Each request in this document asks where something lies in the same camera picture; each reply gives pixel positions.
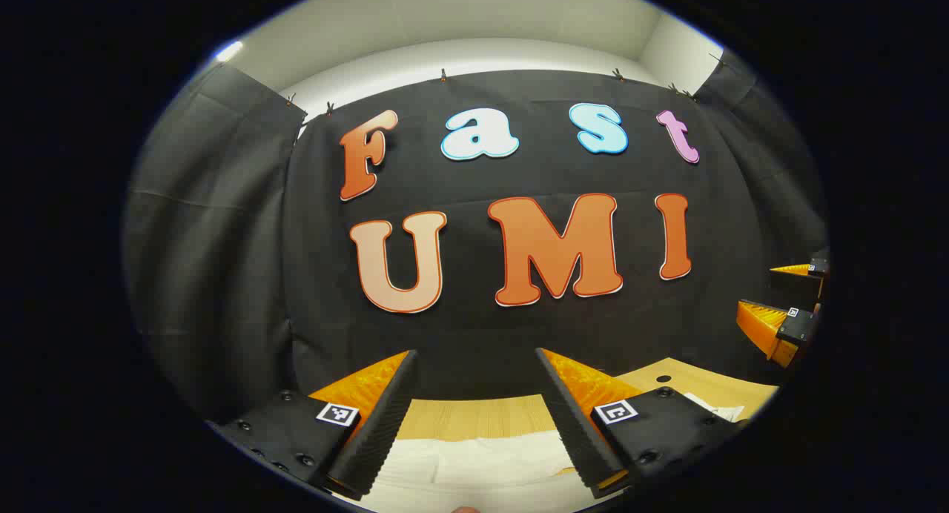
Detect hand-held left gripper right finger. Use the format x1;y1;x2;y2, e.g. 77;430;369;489
535;348;750;500

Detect black backdrop cloth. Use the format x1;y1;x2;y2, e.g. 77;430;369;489
122;50;830;425

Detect white jeans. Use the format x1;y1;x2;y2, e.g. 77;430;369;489
369;391;746;513

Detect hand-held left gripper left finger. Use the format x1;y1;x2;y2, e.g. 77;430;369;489
208;351;418;500

